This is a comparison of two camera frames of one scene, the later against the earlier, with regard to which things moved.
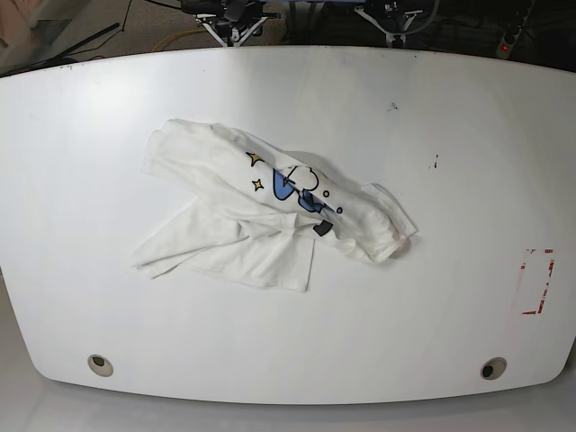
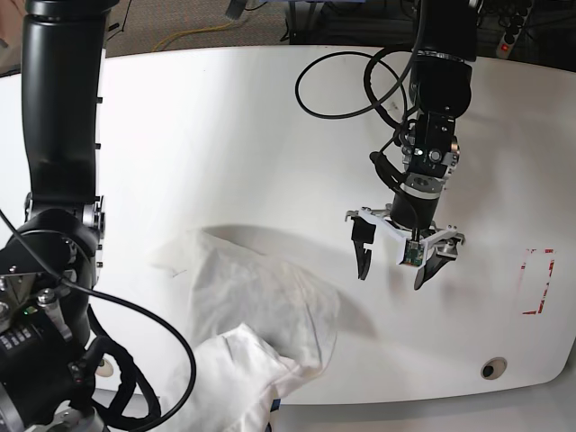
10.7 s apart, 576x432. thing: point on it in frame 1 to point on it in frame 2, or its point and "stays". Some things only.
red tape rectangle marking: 537,271 stays
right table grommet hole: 493,368 stays
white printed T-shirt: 257,208 to 258,321
